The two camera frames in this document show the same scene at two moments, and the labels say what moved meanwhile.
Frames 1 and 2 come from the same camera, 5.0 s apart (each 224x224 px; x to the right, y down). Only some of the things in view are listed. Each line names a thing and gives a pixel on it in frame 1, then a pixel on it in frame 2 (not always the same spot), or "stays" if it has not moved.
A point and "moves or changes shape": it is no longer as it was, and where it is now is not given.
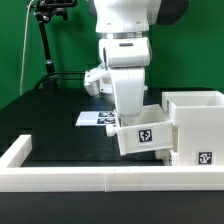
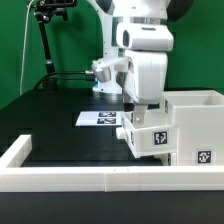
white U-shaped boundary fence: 15,178 stays
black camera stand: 43,13 stays
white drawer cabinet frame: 198,126 stays
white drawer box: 148,131 moves or changes shape
